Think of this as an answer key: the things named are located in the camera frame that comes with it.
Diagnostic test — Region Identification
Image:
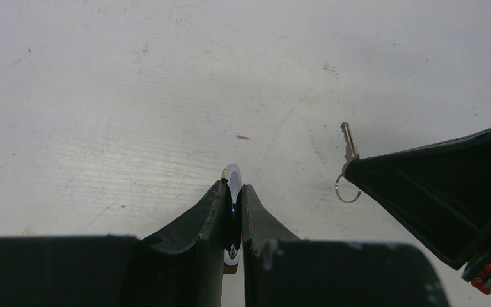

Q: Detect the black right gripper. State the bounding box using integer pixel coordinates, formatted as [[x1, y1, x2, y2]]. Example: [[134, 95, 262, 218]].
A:
[[343, 128, 491, 295]]

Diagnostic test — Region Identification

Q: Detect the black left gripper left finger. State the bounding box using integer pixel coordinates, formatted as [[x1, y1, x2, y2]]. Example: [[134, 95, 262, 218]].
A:
[[0, 181, 228, 306]]

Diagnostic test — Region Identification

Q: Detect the large brass padlock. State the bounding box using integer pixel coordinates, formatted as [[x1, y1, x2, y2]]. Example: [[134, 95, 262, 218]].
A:
[[221, 164, 242, 274]]

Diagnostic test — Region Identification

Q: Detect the large padlock silver key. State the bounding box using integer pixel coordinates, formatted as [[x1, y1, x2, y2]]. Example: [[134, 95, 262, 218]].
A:
[[334, 122, 362, 203]]

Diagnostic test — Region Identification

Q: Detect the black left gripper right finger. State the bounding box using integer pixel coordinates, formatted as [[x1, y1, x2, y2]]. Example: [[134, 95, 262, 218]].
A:
[[240, 185, 449, 306]]

